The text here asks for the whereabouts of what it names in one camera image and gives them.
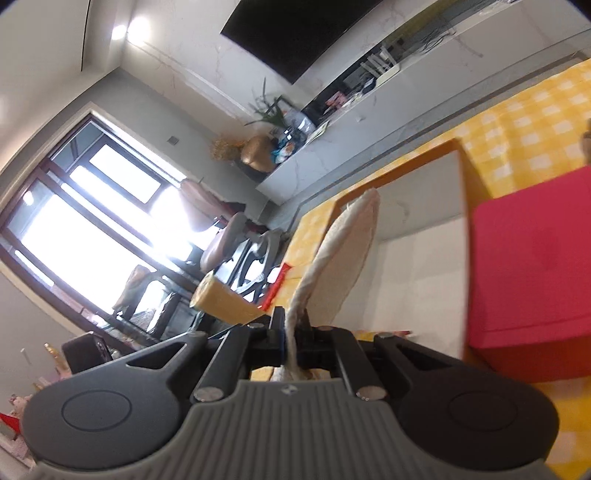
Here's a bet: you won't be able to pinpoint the reddish hanging cloth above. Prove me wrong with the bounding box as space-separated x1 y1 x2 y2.
180 179 246 234

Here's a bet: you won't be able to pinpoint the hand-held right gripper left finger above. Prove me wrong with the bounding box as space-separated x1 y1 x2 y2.
124 306 286 401

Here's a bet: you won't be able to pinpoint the green leafy potted plant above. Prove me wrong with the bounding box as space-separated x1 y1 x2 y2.
245 78 290 128

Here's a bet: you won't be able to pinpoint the white marble television cabinet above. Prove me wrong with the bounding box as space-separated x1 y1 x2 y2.
256 18 591 205

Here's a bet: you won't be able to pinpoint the dark framed window door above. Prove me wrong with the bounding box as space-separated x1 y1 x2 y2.
0 110 197 326

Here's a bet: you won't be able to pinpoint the snack packets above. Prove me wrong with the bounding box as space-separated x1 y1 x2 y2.
272 134 299 163

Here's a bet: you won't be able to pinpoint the red flat packet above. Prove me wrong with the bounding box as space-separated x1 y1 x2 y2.
260 263 294 311

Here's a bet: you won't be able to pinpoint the dried yellow flowers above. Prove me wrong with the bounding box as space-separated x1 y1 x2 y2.
210 137 243 162

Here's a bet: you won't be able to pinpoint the pink desk chair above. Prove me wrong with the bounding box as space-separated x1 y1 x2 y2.
200 212 290 306

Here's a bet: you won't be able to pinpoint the gold vase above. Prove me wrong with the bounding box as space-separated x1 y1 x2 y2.
240 135 279 174

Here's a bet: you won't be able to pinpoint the yellow cylindrical can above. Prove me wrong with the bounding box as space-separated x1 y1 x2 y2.
189 271 269 329

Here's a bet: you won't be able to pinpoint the black speaker box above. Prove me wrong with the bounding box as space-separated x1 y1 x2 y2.
62 331 122 376

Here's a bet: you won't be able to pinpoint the red box lid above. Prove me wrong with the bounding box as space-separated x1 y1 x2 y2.
466 165 591 385

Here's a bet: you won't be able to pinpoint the white plush toy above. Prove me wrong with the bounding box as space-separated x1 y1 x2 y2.
270 188 382 384

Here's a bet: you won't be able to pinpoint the black cables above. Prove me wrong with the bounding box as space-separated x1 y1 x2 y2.
416 18 459 49

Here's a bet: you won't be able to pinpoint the white router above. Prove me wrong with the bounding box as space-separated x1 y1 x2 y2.
362 46 403 86

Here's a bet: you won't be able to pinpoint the black wall television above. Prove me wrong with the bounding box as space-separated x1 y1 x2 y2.
221 0 386 85

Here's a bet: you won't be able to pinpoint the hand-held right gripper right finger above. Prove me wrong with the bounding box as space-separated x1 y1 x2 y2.
299 318 463 401

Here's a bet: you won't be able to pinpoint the yellow checked cloth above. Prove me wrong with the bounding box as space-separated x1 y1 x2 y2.
281 60 591 467

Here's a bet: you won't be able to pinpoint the orange storage box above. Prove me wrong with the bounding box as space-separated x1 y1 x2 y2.
325 137 502 370

